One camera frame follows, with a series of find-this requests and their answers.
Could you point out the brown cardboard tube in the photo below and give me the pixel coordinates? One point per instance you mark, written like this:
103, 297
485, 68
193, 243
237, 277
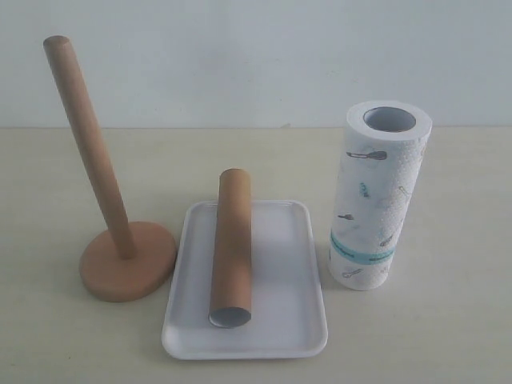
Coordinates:
231, 283

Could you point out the printed white paper towel roll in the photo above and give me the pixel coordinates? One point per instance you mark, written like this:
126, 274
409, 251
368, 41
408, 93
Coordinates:
382, 150

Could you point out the wooden paper towel holder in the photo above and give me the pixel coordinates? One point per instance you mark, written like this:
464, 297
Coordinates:
128, 260

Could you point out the white rectangular plastic tray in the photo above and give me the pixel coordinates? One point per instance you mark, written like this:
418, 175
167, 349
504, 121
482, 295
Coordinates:
255, 293

